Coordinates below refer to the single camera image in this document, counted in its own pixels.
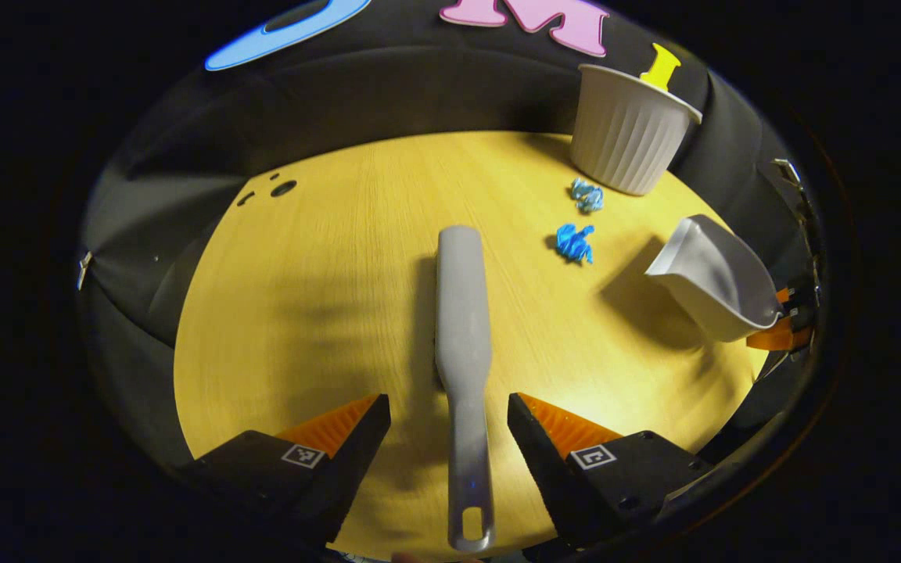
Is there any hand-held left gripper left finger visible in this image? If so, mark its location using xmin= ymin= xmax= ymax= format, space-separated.
xmin=177 ymin=393 xmax=391 ymax=548

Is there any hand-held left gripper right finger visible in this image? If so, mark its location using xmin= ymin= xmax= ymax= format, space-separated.
xmin=507 ymin=393 xmax=713 ymax=548

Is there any grey plastic dustpan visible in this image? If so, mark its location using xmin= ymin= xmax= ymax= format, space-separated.
xmin=644 ymin=214 xmax=784 ymax=343

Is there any small grey broom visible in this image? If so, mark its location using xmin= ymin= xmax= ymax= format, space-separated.
xmin=435 ymin=225 xmax=496 ymax=554

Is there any grey ribbed garbage bin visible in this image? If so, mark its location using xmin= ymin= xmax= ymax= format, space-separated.
xmin=570 ymin=64 xmax=703 ymax=196

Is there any light blue paper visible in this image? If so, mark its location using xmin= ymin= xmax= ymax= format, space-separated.
xmin=570 ymin=178 xmax=605 ymax=213

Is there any dark blue paper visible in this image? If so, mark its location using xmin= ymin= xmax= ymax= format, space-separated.
xmin=555 ymin=224 xmax=595 ymax=264

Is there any wooden desktop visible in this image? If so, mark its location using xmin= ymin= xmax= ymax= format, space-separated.
xmin=173 ymin=131 xmax=772 ymax=560

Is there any black backdrop cloth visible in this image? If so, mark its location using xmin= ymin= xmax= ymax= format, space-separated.
xmin=75 ymin=0 xmax=819 ymax=470

